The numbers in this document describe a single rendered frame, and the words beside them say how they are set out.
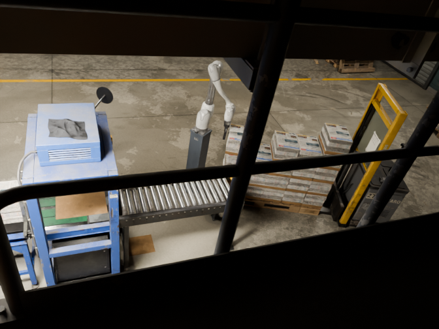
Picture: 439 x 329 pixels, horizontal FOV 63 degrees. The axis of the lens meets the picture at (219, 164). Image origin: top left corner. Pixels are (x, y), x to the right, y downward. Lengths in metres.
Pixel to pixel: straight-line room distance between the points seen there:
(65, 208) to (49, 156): 0.87
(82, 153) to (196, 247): 2.03
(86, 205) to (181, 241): 1.30
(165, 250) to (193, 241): 0.36
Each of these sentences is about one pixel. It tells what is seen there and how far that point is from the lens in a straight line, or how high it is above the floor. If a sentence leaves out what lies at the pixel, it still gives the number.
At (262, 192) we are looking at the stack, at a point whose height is 0.27.
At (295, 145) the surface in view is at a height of 1.07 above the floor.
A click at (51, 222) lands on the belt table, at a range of 3.65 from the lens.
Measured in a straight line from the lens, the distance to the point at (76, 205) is 3.75.
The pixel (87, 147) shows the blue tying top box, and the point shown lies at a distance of 2.97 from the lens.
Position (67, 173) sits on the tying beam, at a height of 1.55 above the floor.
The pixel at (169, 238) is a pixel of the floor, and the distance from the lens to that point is 4.48.
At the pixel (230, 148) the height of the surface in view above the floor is 0.93.
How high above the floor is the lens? 3.47
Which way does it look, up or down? 38 degrees down
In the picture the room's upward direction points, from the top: 12 degrees clockwise
